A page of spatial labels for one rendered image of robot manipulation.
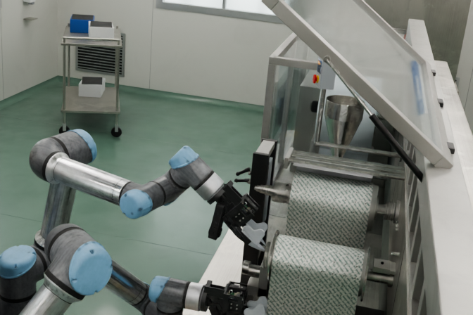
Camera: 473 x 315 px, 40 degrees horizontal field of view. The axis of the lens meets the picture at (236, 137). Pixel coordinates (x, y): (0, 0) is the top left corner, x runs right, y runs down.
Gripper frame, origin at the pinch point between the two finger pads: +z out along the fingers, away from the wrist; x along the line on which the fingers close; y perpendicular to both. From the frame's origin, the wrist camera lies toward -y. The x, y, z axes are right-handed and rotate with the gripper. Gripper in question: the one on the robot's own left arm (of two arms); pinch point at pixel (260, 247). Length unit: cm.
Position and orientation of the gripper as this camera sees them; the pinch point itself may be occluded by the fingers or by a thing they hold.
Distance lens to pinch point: 186.5
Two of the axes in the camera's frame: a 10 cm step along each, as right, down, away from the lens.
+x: 2.3, -3.0, 9.3
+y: 6.8, -6.3, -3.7
